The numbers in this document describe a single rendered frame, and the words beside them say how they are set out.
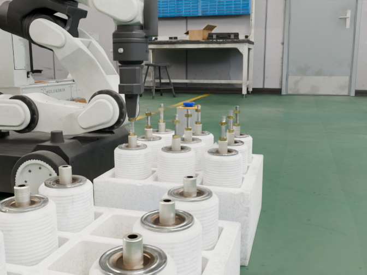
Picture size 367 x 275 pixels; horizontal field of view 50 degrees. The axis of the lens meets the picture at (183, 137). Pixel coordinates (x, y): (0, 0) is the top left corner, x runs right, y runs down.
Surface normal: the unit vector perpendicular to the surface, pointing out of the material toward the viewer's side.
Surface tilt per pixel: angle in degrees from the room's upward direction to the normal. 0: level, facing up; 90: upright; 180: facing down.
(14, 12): 90
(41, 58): 90
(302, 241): 0
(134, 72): 90
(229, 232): 0
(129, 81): 90
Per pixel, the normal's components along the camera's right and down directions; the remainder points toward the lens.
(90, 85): -0.29, 0.18
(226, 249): 0.00, -0.98
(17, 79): 0.96, 0.05
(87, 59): -0.08, 0.54
